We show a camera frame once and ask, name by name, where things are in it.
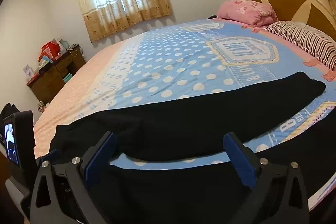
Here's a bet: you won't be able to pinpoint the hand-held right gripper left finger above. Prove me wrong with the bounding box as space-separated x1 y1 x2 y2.
29 132 116 224

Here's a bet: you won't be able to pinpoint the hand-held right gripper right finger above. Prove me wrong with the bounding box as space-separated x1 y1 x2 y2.
223 132 310 224

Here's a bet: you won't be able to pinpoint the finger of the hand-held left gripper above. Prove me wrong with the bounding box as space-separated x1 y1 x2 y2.
37 149 58 162

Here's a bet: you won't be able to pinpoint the black pants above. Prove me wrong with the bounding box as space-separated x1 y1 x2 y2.
50 71 336 224

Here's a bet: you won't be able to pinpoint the dark bag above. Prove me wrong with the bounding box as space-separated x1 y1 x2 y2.
0 103 20 121

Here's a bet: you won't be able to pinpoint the small white card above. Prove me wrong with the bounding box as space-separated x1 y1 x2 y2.
23 64 34 81

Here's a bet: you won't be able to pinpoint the wooden dresser with clutter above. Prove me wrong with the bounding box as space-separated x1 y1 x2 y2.
26 45 87 105

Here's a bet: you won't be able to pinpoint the red gift box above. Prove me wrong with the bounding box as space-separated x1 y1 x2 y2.
39 42 62 61

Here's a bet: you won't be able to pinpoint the blue polka dot bed sheet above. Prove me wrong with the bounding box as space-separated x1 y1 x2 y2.
33 18 336 214

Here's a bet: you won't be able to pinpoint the striped pillow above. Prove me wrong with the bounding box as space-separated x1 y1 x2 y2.
262 21 336 71

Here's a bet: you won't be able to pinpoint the pink floral folded quilt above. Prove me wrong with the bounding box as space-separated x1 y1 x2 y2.
217 0 279 28

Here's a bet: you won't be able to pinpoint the cream and wood headboard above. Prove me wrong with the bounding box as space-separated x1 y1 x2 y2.
239 0 336 41

